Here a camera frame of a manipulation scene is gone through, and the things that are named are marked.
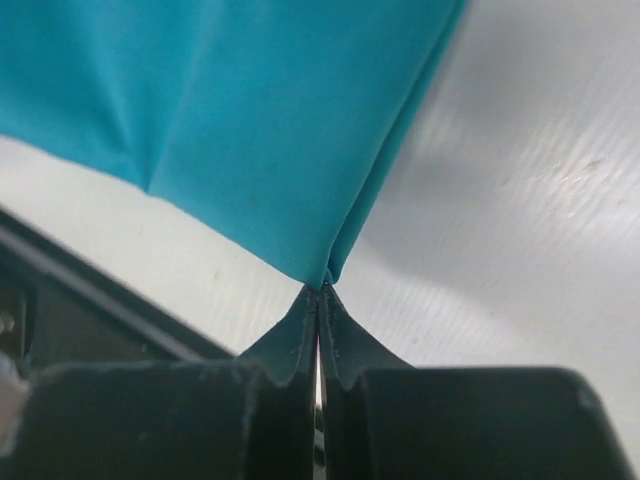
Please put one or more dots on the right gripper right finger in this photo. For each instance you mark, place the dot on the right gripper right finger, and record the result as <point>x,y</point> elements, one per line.
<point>386,419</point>

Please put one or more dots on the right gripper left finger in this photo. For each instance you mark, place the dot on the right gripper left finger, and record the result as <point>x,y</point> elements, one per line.
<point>248,417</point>

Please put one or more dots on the teal t shirt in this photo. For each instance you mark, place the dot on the teal t shirt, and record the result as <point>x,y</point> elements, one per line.
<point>273,122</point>

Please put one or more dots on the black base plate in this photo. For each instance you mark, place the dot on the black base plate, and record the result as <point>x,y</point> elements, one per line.
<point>56,308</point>

